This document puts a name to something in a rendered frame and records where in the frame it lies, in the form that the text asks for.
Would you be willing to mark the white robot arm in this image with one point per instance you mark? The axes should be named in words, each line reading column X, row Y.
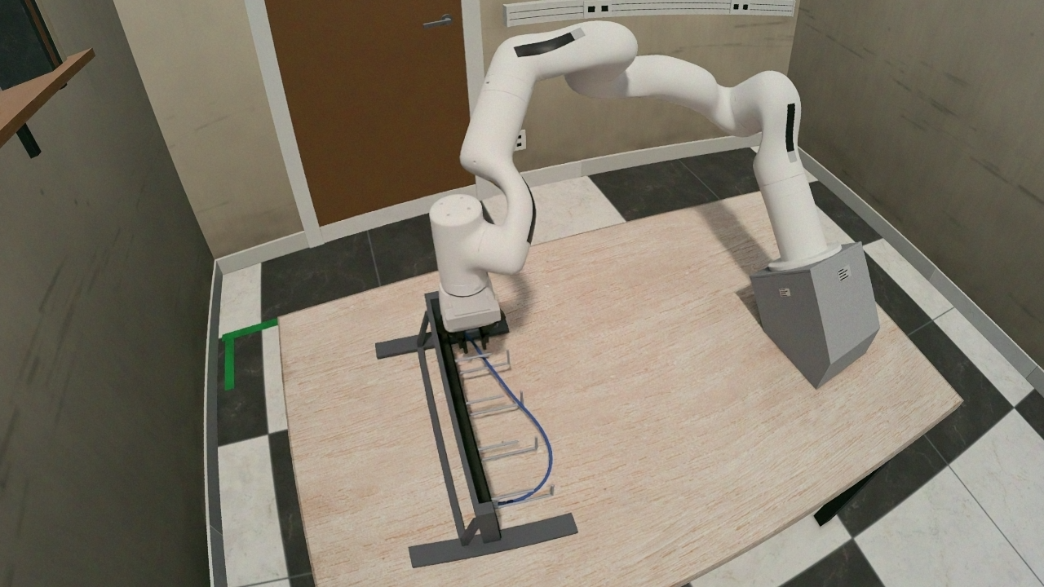
column 467, row 247

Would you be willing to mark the blue network cable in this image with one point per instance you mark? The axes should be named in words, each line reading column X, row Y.
column 531, row 416

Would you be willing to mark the dark grey metal rack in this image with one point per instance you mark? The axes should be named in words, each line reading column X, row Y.
column 468, row 545

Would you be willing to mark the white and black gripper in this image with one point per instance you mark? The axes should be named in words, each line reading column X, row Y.
column 441, row 327

